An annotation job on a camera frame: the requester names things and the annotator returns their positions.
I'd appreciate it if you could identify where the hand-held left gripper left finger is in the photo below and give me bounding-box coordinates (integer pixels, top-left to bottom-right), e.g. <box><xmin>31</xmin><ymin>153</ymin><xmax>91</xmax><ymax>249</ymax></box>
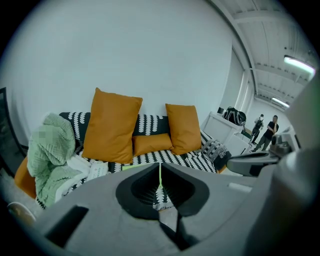
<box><xmin>34</xmin><ymin>161</ymin><xmax>161</xmax><ymax>239</ymax></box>

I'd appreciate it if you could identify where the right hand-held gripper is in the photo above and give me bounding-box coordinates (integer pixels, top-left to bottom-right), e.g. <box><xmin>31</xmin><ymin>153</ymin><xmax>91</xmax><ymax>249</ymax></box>
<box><xmin>226</xmin><ymin>74</ymin><xmax>320</xmax><ymax>221</ymax></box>

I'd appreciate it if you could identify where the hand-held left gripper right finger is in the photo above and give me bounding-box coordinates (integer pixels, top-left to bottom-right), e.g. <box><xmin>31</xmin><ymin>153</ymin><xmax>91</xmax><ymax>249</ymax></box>
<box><xmin>159</xmin><ymin>161</ymin><xmax>261</xmax><ymax>241</ymax></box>

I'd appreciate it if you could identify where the round glass coffee table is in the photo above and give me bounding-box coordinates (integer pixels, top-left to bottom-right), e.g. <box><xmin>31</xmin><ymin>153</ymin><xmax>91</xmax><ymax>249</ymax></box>
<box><xmin>6</xmin><ymin>201</ymin><xmax>38</xmax><ymax>226</ymax></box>

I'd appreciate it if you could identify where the black white patterned sofa throw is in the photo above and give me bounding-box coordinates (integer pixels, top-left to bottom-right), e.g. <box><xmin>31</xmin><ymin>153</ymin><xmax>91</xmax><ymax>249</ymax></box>
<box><xmin>34</xmin><ymin>111</ymin><xmax>233</xmax><ymax>211</ymax></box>

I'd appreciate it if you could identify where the white wet wipes packet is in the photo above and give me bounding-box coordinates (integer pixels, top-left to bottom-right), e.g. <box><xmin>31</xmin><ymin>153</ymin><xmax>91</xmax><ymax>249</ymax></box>
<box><xmin>86</xmin><ymin>161</ymin><xmax>110</xmax><ymax>182</ymax></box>

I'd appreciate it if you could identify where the grey black patterned cushion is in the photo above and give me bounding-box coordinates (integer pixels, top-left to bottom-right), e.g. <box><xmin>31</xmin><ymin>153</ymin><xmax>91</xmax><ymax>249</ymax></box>
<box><xmin>200</xmin><ymin>139</ymin><xmax>233</xmax><ymax>169</ymax></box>

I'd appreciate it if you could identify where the white side cabinet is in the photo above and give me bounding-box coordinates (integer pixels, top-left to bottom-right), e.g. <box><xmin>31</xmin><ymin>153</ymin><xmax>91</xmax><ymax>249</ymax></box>
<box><xmin>200</xmin><ymin>111</ymin><xmax>254</xmax><ymax>157</ymax></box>

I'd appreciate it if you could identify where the green knitted blanket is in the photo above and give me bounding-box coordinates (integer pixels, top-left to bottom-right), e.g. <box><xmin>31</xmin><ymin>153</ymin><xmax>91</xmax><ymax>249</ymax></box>
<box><xmin>26</xmin><ymin>112</ymin><xmax>91</xmax><ymax>209</ymax></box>

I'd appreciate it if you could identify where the ceiling strip light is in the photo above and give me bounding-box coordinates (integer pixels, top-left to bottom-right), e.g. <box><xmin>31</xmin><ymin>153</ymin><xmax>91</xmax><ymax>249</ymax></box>
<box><xmin>283</xmin><ymin>55</ymin><xmax>317</xmax><ymax>76</ymax></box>
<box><xmin>271</xmin><ymin>96</ymin><xmax>291</xmax><ymax>109</ymax></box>

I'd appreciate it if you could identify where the large orange cushion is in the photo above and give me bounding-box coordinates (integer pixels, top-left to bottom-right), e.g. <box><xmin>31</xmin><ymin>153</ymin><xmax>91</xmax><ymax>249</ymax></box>
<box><xmin>165</xmin><ymin>103</ymin><xmax>203</xmax><ymax>156</ymax></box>
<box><xmin>81</xmin><ymin>87</ymin><xmax>144</xmax><ymax>165</ymax></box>

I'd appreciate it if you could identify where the small orange cushion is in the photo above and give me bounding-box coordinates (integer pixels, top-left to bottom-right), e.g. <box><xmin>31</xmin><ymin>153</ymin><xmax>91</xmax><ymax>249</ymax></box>
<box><xmin>131</xmin><ymin>132</ymin><xmax>174</xmax><ymax>158</ymax></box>

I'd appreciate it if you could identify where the black bag with cables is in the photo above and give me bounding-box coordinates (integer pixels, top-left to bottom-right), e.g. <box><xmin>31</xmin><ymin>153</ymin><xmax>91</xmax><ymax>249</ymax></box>
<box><xmin>221</xmin><ymin>106</ymin><xmax>247</xmax><ymax>126</ymax></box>

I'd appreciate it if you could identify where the black metal frame chair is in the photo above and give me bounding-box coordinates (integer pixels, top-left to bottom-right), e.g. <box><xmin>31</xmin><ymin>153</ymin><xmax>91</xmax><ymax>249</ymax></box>
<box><xmin>0</xmin><ymin>86</ymin><xmax>26</xmax><ymax>176</ymax></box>

